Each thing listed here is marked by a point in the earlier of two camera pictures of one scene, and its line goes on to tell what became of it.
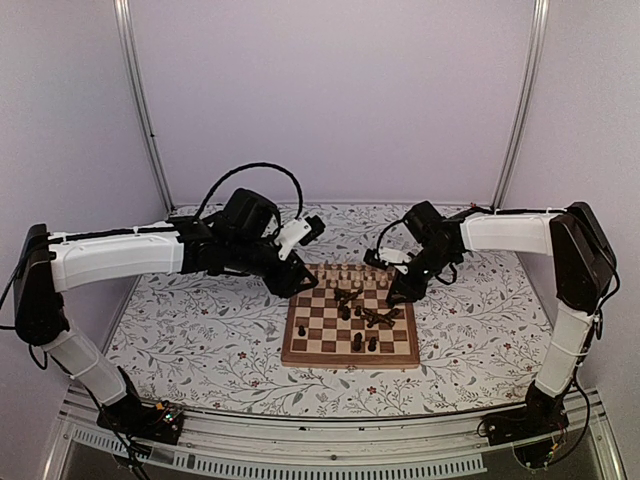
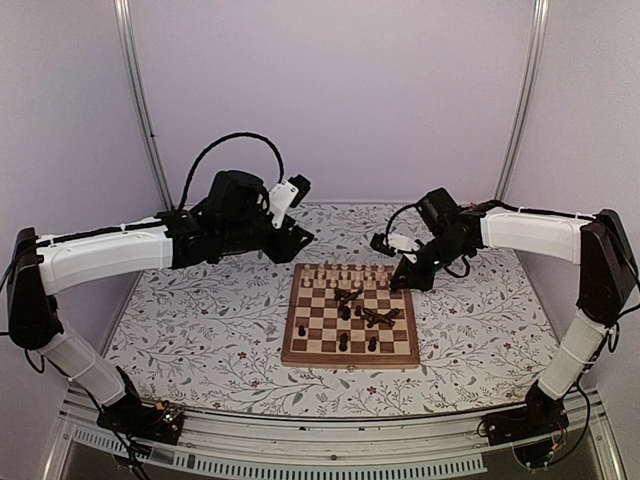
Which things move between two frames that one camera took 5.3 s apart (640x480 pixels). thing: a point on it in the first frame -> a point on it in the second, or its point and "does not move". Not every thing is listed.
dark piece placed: [357, 341] -> [343, 342]
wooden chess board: [345, 322] does not move
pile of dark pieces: [343, 298] does not move
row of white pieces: [344, 275] does not move
